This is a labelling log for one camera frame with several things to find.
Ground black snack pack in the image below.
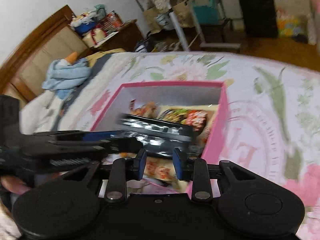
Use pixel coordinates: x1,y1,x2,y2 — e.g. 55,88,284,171
114,114,195,159

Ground cream noodle snack bag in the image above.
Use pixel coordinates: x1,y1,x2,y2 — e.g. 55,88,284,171
144,105,218,193

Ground clear bag mixed snacks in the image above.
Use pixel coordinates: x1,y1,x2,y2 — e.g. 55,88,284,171
129,100,158,119

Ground person's left hand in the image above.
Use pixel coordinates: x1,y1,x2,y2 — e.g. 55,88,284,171
1,176,30,195

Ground pink storage box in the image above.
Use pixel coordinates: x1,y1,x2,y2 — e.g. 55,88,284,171
89,80,229,198

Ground light blue plush toy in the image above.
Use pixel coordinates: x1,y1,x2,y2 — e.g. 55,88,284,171
42,58,91,100

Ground wooden padded headboard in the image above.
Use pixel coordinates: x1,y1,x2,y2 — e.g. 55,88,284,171
1,5,91,104

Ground floral bed sheet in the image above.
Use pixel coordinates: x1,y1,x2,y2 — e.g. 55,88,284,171
21,52,319,239

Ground dark wooden nightstand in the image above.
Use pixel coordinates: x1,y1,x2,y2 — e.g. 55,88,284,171
93,20,144,52

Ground teal bag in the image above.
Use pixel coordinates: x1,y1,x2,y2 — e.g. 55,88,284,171
192,0,226,25

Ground colourful cardboard box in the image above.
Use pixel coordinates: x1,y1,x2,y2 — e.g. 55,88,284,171
276,9,308,44

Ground black suitcase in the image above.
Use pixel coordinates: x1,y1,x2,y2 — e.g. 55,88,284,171
239,0,278,38

